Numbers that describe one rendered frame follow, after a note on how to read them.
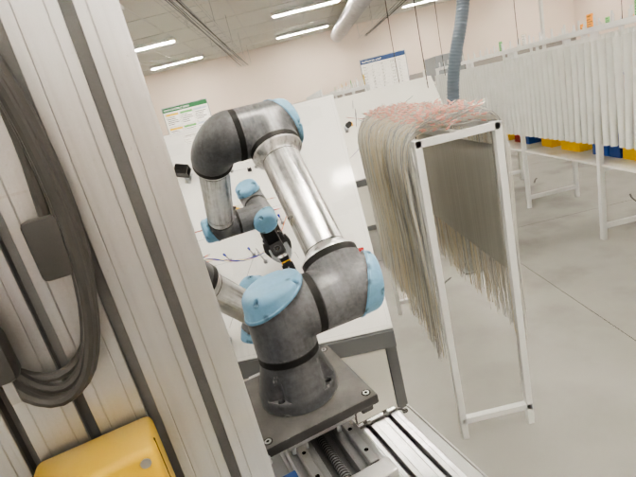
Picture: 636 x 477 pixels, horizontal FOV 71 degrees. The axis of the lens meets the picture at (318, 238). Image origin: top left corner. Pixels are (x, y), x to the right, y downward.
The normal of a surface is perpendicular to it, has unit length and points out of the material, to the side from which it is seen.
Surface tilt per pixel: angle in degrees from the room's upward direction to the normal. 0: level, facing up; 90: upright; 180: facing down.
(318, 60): 90
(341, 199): 53
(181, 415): 90
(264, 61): 90
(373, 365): 90
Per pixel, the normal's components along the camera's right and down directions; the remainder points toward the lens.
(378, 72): 0.06, 0.28
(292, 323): 0.36, 0.19
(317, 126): -0.12, -0.33
